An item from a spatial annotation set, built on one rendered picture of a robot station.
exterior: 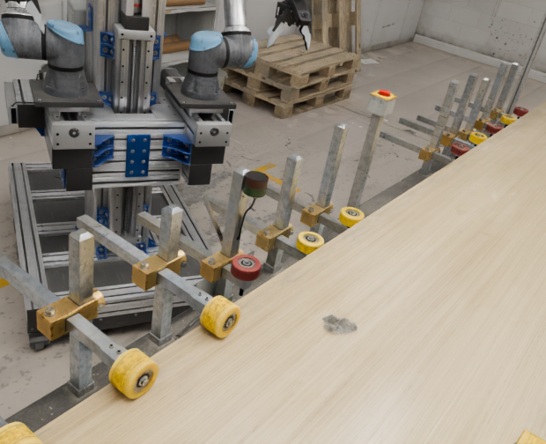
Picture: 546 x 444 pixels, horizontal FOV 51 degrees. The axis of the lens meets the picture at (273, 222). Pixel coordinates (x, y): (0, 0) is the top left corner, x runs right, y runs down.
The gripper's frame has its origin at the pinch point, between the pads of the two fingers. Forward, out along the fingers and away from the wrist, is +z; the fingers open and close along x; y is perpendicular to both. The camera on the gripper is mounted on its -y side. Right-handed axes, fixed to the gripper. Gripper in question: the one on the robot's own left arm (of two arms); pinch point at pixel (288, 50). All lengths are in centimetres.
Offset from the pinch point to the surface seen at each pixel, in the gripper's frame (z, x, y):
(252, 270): 41, 32, -63
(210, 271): 46, 40, -55
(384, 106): 12.4, -31.8, -17.3
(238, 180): 21, 35, -51
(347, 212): 41, -12, -39
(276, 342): 42, 37, -89
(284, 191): 32, 13, -38
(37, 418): 62, 87, -79
